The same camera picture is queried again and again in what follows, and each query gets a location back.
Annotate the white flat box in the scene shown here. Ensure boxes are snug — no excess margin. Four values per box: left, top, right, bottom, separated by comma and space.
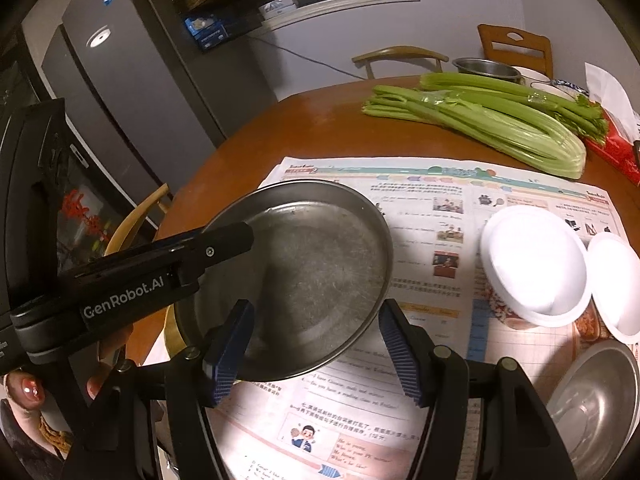
259, 0, 297, 18

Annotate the blue box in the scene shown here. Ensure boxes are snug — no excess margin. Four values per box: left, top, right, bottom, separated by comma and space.
184, 12, 231, 51

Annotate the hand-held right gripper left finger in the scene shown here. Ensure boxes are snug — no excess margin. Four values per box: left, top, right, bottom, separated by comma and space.
62, 299, 256, 480

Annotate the small steel pot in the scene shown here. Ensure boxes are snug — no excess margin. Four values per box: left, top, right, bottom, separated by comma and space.
452, 57, 523, 83

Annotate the wooden chair with cutout back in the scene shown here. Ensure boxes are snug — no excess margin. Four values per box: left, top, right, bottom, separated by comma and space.
477, 24, 555, 80

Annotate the light wooden curved chair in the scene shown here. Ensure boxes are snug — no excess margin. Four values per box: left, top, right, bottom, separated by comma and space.
102, 182, 171, 256

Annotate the blue patterned bowl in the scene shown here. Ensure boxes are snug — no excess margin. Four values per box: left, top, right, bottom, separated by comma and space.
550, 77, 591, 101

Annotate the black power cable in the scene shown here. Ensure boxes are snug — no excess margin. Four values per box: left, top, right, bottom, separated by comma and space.
245, 35, 371, 81

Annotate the curved wooden chair back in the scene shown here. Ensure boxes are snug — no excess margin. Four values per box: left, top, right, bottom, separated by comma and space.
351, 46, 450, 80

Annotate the thick celery bunch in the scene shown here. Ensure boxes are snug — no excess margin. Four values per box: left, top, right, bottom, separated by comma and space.
362, 85, 588, 181

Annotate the person's left hand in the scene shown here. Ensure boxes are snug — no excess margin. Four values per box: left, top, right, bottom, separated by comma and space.
0, 321, 133, 413

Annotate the printed newspaper sheet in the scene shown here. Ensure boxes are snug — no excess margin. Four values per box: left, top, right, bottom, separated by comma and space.
207, 156, 626, 480

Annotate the grey refrigerator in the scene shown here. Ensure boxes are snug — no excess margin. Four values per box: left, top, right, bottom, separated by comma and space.
22, 0, 226, 181

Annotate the dark glass cabinet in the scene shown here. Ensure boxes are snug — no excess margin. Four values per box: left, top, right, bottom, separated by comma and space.
0, 30, 166, 281

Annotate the large steel bowl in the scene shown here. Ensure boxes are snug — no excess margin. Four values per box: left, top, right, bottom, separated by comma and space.
545, 340, 640, 480

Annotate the red instant noodle bowl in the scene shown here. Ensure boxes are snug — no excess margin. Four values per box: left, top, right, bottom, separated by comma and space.
479, 206, 593, 331
575, 232, 640, 343

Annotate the red tissue box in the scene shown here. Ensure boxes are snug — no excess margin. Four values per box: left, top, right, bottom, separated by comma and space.
582, 62, 640, 186

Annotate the steel plate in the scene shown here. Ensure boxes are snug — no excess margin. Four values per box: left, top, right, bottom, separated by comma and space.
175, 180, 394, 382

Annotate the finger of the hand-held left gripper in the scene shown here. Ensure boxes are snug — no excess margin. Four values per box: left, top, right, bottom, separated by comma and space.
170, 223, 254, 286

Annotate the leafy celery bunch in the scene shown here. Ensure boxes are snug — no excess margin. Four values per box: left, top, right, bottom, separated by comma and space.
419, 71, 608, 143

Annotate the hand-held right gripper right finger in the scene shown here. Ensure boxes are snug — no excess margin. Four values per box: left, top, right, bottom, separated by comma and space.
378, 300, 571, 480

